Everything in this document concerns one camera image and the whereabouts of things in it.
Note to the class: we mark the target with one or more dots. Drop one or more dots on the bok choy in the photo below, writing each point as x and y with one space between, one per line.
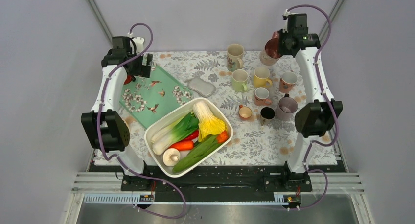
174 132

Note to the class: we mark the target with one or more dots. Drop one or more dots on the white mushroom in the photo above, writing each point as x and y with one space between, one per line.
171 157

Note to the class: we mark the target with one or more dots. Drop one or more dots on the small orange mug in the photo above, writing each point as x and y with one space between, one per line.
245 113

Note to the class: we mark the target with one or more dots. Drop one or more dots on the green floral tray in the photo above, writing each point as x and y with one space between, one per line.
149 99

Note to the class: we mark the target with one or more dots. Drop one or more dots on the red mug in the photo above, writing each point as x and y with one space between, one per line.
129 79

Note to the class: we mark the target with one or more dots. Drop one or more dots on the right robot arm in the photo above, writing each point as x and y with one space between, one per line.
320 113

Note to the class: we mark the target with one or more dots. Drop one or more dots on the peach floral mug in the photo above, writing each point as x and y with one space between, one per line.
287 81

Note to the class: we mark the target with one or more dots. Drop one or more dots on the grey sponge pad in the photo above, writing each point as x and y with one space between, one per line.
203 88

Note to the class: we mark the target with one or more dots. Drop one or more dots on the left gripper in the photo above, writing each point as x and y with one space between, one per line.
142 70

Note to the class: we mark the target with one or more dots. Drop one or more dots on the light green mug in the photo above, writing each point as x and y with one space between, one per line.
239 80

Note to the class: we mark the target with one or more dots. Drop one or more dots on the terracotta pink mug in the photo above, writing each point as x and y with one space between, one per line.
262 97

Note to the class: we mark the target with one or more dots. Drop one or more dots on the red chili pepper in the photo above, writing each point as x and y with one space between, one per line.
192 136

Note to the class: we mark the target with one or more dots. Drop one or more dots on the napa cabbage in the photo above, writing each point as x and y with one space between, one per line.
209 124

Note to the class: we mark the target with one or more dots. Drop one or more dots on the orange carrot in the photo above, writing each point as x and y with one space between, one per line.
183 145

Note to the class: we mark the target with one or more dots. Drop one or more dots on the white rectangular basin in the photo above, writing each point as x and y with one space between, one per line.
173 116

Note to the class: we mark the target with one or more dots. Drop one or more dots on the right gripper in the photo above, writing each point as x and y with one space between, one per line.
281 34

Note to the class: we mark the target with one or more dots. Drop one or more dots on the cream floral mug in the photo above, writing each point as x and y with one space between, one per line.
235 54

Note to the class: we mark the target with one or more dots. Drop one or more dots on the brown small cup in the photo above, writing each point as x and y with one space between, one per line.
267 114

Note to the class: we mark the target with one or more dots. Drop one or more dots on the purple mug black handle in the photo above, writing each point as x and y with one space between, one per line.
286 108

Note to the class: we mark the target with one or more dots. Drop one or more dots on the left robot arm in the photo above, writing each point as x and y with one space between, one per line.
104 127

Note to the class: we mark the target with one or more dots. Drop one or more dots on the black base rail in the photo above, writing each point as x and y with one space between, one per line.
259 178

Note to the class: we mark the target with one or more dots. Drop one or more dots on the pink tall cup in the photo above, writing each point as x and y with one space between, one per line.
270 55

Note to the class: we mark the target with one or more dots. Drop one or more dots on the yellow mug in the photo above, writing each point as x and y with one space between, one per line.
262 77

